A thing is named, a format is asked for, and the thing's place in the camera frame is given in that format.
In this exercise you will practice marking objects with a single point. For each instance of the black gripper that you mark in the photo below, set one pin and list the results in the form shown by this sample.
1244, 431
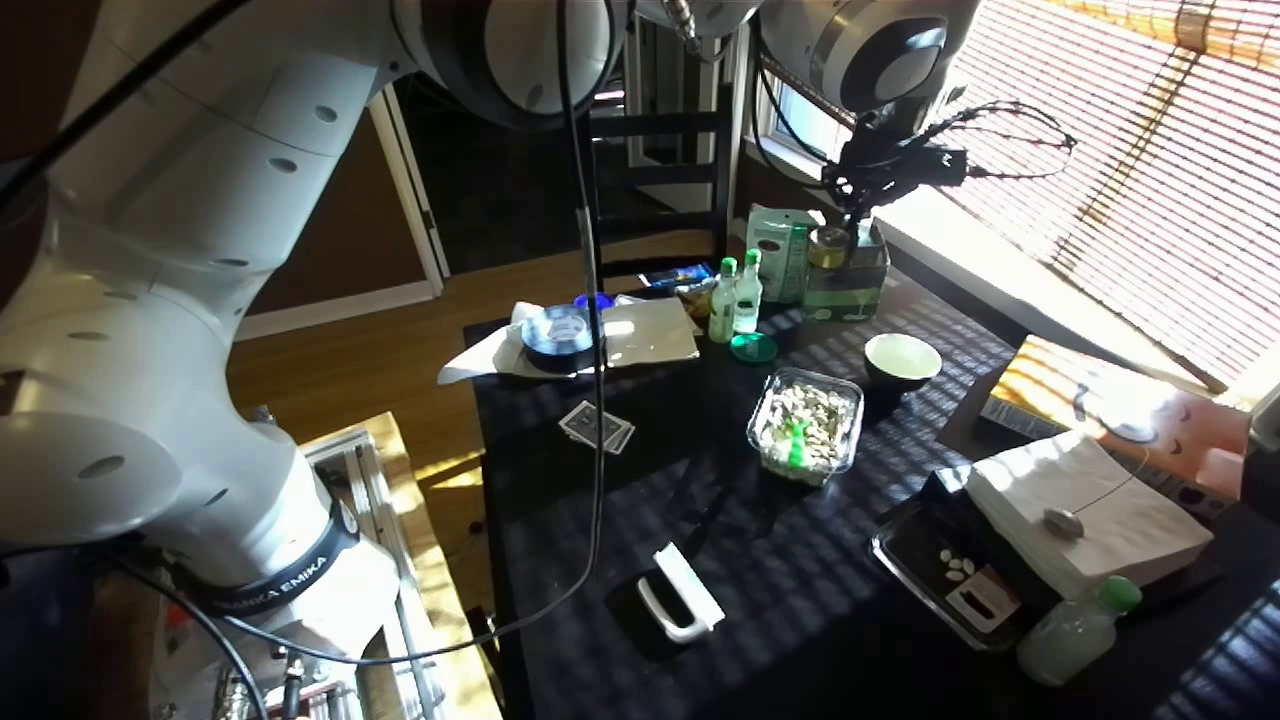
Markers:
893, 160

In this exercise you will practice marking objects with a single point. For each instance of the green box with jars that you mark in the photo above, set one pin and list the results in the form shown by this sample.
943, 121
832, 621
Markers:
844, 287

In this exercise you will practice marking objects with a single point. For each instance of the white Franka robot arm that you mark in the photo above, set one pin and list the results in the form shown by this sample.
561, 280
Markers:
203, 203

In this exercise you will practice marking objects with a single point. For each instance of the white flat box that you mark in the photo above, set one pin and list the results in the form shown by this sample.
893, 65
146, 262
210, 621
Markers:
1121, 502

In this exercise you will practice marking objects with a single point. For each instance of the yellow lid jar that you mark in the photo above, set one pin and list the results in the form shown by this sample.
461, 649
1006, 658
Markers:
828, 248

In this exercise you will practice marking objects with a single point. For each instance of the green tea carton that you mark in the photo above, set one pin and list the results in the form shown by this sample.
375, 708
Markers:
779, 253

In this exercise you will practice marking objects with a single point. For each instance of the clear bottle green cap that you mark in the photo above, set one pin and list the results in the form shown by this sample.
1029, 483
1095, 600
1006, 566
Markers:
748, 302
724, 309

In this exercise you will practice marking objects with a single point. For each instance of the window side bench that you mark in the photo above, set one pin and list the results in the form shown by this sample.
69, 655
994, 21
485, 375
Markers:
1012, 280

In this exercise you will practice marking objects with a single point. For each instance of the green round coaster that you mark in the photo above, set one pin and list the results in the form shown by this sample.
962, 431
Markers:
753, 351

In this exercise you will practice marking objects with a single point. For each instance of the clear plastic food container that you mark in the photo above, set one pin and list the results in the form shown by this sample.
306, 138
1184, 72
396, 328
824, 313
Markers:
824, 414

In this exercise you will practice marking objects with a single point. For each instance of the blue snack packet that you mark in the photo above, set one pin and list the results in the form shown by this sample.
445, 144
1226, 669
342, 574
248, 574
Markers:
672, 280

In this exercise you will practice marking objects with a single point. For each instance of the dark chair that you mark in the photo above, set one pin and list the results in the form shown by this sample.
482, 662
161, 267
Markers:
652, 165

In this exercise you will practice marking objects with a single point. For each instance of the green plastic piece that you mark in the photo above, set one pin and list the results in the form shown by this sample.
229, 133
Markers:
798, 442

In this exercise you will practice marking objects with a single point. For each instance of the brown cardboard sheet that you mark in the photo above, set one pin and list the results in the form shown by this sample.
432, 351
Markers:
646, 333

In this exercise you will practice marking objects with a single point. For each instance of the large window blinds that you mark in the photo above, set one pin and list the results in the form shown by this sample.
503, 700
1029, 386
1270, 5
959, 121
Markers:
1135, 203

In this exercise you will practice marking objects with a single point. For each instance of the black digital scale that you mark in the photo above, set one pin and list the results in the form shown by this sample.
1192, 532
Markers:
925, 543

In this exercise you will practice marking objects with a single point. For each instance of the small grey object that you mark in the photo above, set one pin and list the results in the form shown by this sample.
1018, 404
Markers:
1062, 523

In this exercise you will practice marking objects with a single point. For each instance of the pink packet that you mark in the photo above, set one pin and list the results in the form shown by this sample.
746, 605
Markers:
1202, 444

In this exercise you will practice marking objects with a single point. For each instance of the white mug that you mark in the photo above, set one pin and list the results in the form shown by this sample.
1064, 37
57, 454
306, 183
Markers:
681, 595

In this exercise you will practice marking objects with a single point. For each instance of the small white bottle green cap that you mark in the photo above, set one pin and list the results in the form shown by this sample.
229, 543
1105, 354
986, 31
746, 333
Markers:
1073, 636

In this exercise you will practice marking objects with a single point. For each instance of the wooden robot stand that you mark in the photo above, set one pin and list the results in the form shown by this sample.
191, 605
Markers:
445, 546

